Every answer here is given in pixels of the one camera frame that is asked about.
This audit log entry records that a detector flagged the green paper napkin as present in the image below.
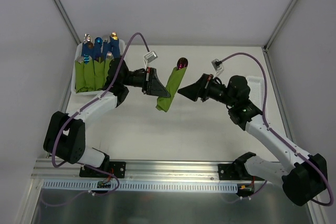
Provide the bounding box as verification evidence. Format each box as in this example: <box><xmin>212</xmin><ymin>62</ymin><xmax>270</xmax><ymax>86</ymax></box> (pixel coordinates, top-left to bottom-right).
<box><xmin>156</xmin><ymin>67</ymin><xmax>187</xmax><ymax>112</ymax></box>

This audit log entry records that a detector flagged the iridescent spoon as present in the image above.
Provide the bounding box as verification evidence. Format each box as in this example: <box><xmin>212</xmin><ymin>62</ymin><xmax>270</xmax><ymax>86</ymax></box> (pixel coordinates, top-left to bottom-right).
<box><xmin>176</xmin><ymin>57</ymin><xmax>188</xmax><ymax>70</ymax></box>

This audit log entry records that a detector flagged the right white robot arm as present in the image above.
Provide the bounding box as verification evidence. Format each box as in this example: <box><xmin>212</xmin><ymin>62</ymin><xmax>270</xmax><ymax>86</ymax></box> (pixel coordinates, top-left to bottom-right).
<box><xmin>178</xmin><ymin>74</ymin><xmax>332</xmax><ymax>206</ymax></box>

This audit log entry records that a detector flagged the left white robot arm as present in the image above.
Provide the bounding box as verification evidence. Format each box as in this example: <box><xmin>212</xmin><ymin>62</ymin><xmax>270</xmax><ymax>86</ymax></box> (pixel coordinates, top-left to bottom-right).
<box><xmin>43</xmin><ymin>58</ymin><xmax>170</xmax><ymax>177</ymax></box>

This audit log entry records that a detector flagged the green napkin roll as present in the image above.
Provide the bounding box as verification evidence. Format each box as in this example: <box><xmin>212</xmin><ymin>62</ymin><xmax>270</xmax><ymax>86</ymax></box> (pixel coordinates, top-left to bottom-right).
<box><xmin>83</xmin><ymin>55</ymin><xmax>95</xmax><ymax>92</ymax></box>
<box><xmin>75</xmin><ymin>56</ymin><xmax>86</xmax><ymax>93</ymax></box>
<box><xmin>104</xmin><ymin>51</ymin><xmax>114</xmax><ymax>82</ymax></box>
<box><xmin>93</xmin><ymin>60</ymin><xmax>105</xmax><ymax>91</ymax></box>

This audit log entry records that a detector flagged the blue napkin roll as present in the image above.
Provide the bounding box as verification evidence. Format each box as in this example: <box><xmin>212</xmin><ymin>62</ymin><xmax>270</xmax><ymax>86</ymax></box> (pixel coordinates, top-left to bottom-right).
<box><xmin>81</xmin><ymin>34</ymin><xmax>93</xmax><ymax>57</ymax></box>
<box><xmin>110</xmin><ymin>32</ymin><xmax>121</xmax><ymax>58</ymax></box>
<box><xmin>102</xmin><ymin>36</ymin><xmax>112</xmax><ymax>60</ymax></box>
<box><xmin>92</xmin><ymin>37</ymin><xmax>103</xmax><ymax>62</ymax></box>

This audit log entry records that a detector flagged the white utensil tray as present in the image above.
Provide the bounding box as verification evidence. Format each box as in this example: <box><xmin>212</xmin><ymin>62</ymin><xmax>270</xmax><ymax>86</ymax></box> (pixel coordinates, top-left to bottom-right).
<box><xmin>246</xmin><ymin>76</ymin><xmax>265</xmax><ymax>110</ymax></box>

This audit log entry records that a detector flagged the white basket of rolls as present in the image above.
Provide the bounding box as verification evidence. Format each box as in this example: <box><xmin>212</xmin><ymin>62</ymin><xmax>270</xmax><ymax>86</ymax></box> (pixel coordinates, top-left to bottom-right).
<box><xmin>70</xmin><ymin>43</ymin><xmax>111</xmax><ymax>95</ymax></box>

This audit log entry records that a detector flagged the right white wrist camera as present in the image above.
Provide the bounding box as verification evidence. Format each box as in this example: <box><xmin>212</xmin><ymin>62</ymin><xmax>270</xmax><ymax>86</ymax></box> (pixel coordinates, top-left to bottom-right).
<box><xmin>211</xmin><ymin>59</ymin><xmax>224</xmax><ymax>77</ymax></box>

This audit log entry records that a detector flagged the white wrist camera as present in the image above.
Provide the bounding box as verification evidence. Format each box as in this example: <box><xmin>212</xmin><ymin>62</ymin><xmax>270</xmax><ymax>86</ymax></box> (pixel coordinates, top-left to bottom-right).
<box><xmin>143</xmin><ymin>51</ymin><xmax>158</xmax><ymax>68</ymax></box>
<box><xmin>211</xmin><ymin>59</ymin><xmax>224</xmax><ymax>77</ymax></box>

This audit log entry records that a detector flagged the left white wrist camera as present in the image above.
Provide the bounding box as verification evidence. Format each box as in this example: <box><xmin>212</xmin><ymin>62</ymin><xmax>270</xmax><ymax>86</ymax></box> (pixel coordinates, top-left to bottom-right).
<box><xmin>143</xmin><ymin>51</ymin><xmax>158</xmax><ymax>68</ymax></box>

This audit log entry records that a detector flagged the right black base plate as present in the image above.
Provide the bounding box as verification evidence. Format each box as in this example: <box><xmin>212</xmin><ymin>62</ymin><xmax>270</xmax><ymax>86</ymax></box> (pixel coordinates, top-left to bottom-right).
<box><xmin>217</xmin><ymin>162</ymin><xmax>249</xmax><ymax>180</ymax></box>

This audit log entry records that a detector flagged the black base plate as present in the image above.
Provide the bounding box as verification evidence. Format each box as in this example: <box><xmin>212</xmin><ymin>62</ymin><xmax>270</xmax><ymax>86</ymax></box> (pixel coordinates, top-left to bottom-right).
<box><xmin>217</xmin><ymin>162</ymin><xmax>249</xmax><ymax>180</ymax></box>
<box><xmin>79</xmin><ymin>161</ymin><xmax>126</xmax><ymax>178</ymax></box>

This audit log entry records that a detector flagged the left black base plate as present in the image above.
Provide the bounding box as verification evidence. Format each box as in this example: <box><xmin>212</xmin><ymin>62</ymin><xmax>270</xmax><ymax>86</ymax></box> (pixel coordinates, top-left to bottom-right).
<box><xmin>79</xmin><ymin>161</ymin><xmax>126</xmax><ymax>178</ymax></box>

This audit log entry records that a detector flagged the aluminium mounting rail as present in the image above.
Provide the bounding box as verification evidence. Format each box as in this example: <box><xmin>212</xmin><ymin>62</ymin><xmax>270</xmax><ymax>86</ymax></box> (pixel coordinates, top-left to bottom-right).
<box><xmin>31</xmin><ymin>158</ymin><xmax>231</xmax><ymax>182</ymax></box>

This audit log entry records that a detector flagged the white slotted cable duct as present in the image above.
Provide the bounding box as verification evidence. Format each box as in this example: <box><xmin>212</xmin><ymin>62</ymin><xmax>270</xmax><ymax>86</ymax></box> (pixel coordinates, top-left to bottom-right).
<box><xmin>42</xmin><ymin>179</ymin><xmax>238</xmax><ymax>194</ymax></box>

